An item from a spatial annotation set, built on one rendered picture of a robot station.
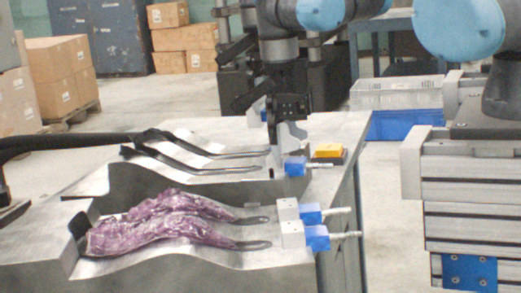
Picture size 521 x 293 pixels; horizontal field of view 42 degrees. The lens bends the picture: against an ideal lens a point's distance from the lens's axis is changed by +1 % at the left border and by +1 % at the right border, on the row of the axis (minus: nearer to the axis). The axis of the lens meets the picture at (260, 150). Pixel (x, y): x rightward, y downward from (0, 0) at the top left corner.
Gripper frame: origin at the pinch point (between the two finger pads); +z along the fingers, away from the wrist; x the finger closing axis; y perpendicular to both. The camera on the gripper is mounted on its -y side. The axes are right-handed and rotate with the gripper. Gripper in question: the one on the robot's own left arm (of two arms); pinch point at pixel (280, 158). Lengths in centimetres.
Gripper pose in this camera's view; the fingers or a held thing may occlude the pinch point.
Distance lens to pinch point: 138.0
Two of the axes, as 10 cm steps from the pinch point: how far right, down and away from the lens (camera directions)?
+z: 1.1, 9.5, 2.8
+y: 9.6, -0.3, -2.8
